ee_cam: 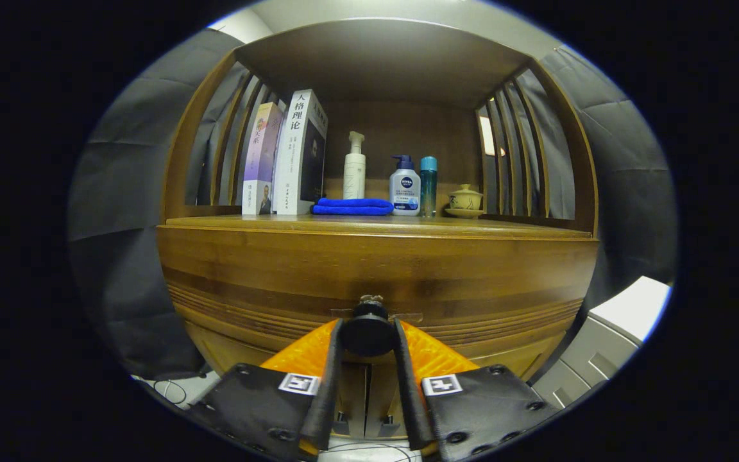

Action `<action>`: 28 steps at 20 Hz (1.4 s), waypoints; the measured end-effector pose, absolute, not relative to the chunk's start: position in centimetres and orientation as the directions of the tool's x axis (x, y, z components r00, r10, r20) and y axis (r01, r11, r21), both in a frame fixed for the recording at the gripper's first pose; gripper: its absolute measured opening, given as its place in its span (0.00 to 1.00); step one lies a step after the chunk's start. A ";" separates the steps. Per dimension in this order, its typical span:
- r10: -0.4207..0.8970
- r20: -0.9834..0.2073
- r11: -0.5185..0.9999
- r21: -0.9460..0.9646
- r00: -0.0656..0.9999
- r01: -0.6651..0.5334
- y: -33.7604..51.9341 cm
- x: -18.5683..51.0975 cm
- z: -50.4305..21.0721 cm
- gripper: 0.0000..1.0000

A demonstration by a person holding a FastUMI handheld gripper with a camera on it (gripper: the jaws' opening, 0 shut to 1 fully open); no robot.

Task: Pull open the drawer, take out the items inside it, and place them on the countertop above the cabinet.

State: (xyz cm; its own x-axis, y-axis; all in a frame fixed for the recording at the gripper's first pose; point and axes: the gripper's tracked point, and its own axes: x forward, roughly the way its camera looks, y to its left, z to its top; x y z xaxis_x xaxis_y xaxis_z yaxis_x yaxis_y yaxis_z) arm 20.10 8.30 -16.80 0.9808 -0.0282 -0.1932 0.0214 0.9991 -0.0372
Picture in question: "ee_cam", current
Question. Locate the black drawer knob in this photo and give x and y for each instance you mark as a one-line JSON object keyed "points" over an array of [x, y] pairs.
{"points": [[368, 330]]}

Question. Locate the ceramic lidded teacup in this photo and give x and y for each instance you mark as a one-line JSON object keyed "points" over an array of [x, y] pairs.
{"points": [[466, 200]]}

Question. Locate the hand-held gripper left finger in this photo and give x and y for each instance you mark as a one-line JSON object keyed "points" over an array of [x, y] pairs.
{"points": [[328, 385]]}

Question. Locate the white book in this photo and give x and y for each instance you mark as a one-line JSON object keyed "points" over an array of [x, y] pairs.
{"points": [[292, 154]]}

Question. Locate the purple book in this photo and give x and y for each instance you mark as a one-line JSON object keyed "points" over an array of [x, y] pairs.
{"points": [[260, 154]]}

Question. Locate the blue folded cloth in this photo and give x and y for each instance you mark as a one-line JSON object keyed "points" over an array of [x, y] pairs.
{"points": [[350, 206]]}

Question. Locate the white pump bottle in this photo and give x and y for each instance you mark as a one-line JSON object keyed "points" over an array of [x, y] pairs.
{"points": [[354, 173]]}

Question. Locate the white bottle with blue cap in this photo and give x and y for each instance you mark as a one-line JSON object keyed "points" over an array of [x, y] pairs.
{"points": [[405, 186]]}

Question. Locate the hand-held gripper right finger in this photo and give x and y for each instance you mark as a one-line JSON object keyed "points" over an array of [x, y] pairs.
{"points": [[408, 385]]}

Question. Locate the teal bottle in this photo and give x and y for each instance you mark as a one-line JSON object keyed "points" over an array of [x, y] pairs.
{"points": [[428, 186]]}

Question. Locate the wooden cabinet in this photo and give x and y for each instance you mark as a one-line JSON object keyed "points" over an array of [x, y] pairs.
{"points": [[395, 70]]}

